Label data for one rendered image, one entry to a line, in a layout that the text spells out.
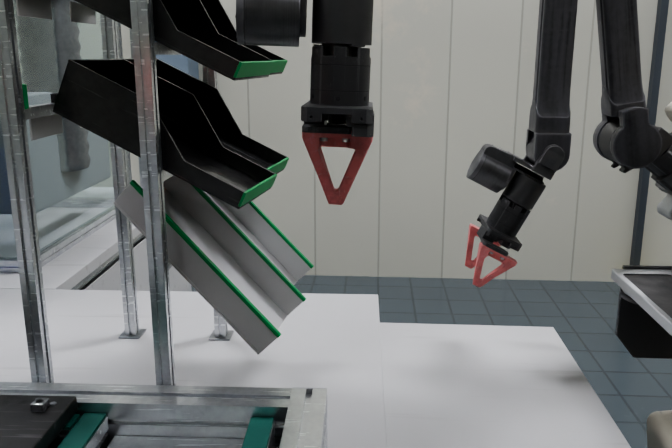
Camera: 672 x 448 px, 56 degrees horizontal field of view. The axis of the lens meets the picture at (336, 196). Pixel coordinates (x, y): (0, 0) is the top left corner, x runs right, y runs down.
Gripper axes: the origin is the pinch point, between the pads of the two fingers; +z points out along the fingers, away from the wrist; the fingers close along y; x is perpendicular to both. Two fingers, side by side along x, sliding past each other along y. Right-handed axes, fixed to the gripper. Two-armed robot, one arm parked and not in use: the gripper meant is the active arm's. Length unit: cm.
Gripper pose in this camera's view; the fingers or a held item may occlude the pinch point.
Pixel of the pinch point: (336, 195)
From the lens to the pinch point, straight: 62.9
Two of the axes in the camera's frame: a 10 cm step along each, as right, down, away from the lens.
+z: -0.4, 9.8, 2.1
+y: -0.5, 2.1, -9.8
